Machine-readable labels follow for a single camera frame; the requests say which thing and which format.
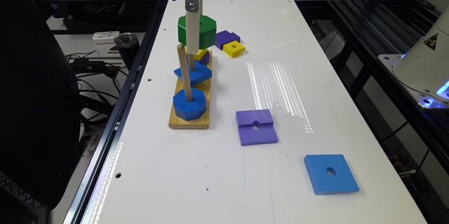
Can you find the green octagonal block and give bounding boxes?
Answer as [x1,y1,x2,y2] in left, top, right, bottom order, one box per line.
[177,15,217,49]

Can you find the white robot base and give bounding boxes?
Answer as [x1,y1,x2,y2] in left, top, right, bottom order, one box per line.
[377,9,448,110]

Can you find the dark purple square block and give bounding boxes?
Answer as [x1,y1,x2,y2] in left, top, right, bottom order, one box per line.
[215,30,241,50]

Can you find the yellow square block on peg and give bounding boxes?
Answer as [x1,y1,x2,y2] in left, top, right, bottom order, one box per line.
[194,49,208,65]

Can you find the purple round block on peg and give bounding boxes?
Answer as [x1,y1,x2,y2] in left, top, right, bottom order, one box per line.
[193,49,210,65]

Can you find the small yellow square block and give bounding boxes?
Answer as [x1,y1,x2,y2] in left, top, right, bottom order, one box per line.
[222,41,246,58]

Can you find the blue square block on peg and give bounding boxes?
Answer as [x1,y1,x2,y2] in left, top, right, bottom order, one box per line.
[186,61,212,86]

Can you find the blue octagonal block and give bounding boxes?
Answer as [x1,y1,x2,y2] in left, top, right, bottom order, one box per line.
[173,88,207,121]

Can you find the light purple square block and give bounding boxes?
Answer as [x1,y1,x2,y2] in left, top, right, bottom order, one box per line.
[236,109,279,146]

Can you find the large blue square block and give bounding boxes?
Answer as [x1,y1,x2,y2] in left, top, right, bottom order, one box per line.
[304,154,359,195]

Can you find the front wooden peg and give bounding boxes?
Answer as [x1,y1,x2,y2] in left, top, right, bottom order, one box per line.
[177,44,193,102]

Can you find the wooden peg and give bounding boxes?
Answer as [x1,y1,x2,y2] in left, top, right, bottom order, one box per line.
[177,44,193,102]
[187,53,196,72]

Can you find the middle wooden peg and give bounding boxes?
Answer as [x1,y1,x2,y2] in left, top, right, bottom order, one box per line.
[187,53,196,72]

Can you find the black tumbler cup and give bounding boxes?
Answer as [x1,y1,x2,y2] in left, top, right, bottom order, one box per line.
[114,32,140,70]

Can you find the white remote control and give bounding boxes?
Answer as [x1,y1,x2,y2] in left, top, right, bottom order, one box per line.
[93,31,120,44]

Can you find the wooden peg base board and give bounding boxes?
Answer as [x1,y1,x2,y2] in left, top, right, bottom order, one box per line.
[168,62,211,129]

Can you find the black office chair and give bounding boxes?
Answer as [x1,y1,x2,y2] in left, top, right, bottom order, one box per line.
[1,0,81,210]

